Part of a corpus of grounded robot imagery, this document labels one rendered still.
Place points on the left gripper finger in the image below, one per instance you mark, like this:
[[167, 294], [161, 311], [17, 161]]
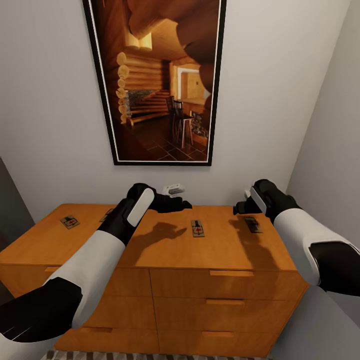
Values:
[[186, 205]]

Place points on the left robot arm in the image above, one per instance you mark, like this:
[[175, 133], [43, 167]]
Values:
[[31, 324]]

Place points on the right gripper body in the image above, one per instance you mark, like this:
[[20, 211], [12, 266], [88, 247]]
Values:
[[244, 207]]

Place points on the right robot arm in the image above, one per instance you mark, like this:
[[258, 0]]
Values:
[[321, 256]]

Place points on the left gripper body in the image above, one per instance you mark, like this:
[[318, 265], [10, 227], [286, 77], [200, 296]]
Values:
[[174, 204]]

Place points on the mousetrap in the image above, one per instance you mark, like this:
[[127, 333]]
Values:
[[70, 221], [197, 228], [253, 225], [106, 215]]

